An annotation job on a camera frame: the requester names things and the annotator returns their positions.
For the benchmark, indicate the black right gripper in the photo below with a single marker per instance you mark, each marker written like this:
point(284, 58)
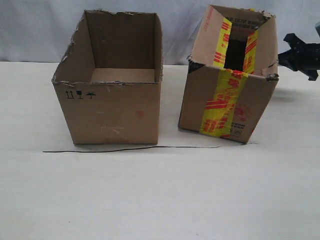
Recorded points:
point(301, 57)

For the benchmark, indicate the large open cardboard box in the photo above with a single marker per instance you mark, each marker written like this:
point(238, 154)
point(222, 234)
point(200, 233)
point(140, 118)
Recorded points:
point(108, 82)

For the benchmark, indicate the taped small cardboard box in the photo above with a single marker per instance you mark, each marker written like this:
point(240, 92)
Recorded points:
point(232, 73)

